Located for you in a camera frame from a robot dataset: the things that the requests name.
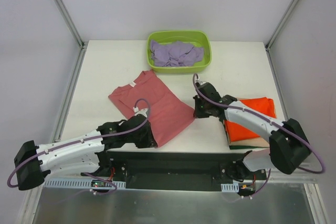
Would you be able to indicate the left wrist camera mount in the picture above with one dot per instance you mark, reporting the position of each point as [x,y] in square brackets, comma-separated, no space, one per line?
[143,112]

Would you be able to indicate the pink t-shirt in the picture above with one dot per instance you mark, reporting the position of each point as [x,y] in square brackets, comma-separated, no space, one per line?
[169,116]

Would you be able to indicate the aluminium frame post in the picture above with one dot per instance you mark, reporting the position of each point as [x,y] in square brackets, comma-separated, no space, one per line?
[284,19]
[69,22]

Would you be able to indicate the green plastic basin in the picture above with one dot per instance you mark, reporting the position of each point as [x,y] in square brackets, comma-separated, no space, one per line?
[197,38]

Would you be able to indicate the right aluminium frame post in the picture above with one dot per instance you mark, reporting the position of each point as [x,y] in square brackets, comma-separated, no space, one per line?
[284,19]

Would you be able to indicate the beige folded t-shirt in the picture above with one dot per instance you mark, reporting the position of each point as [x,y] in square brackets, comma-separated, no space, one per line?
[253,142]

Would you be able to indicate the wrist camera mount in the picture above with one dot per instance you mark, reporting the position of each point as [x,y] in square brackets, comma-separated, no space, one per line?
[143,112]
[199,81]

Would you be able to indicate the orange folded t-shirt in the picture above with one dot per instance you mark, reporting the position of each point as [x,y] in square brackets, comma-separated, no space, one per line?
[239,133]

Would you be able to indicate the left slotted cable duct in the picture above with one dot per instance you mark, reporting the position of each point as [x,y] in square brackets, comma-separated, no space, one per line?
[74,183]

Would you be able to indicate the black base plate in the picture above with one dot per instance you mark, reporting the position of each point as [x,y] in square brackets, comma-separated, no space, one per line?
[167,171]

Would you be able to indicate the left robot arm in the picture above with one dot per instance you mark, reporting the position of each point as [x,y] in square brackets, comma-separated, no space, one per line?
[85,154]

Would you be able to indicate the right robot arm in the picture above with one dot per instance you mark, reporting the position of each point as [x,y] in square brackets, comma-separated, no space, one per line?
[287,145]

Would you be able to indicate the right slotted cable duct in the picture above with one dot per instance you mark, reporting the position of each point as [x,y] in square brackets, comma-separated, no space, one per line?
[230,188]

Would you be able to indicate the lilac crumpled t-shirt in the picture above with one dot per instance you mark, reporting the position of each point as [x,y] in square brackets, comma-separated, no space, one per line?
[176,54]

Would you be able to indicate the slotted cable duct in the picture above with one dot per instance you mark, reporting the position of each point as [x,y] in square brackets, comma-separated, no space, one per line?
[74,183]
[230,188]

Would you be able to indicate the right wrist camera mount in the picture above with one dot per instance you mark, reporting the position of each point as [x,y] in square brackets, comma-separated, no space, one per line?
[199,81]

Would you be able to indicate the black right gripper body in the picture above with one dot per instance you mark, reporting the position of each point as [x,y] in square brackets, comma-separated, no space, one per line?
[199,106]

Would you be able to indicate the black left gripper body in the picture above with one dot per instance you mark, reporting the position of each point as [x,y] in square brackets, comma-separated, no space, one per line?
[148,135]

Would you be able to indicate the left aluminium frame post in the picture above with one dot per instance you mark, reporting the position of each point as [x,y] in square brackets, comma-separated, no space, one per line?
[69,22]

